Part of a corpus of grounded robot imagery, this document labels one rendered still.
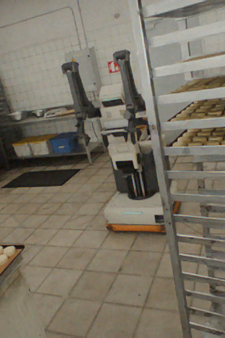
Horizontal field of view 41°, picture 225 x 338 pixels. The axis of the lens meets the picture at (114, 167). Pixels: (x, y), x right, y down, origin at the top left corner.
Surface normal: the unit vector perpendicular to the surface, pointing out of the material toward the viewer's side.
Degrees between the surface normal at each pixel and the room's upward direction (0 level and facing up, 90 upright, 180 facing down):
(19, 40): 90
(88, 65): 90
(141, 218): 90
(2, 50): 90
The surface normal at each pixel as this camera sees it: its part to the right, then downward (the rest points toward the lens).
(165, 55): -0.35, 0.37
